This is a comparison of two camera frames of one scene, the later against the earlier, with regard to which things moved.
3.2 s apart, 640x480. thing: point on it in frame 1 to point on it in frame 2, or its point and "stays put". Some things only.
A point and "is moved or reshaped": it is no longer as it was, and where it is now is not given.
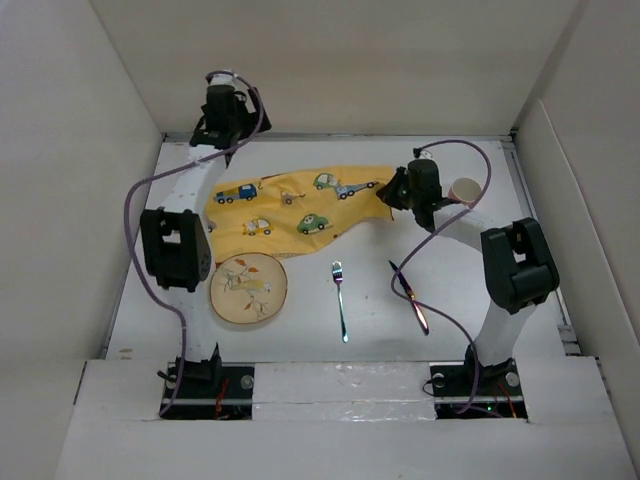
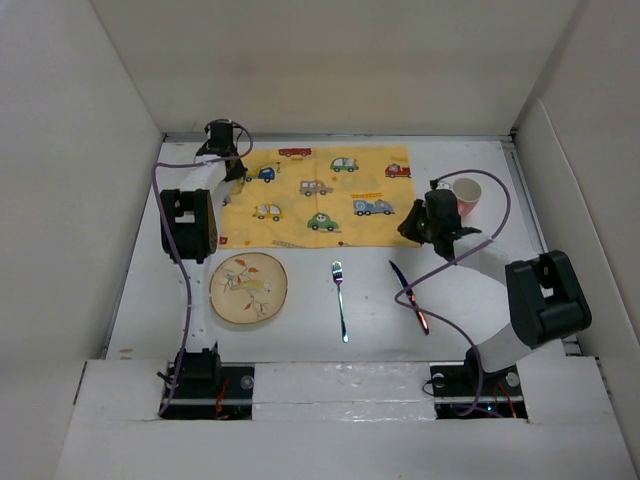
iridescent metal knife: [416, 308] stays put
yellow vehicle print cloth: [294, 212] is moved or reshaped
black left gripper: [250, 119] to [239, 170]
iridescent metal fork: [338, 273] stays put
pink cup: [464, 190] stays put
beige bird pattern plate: [249, 288] stays put
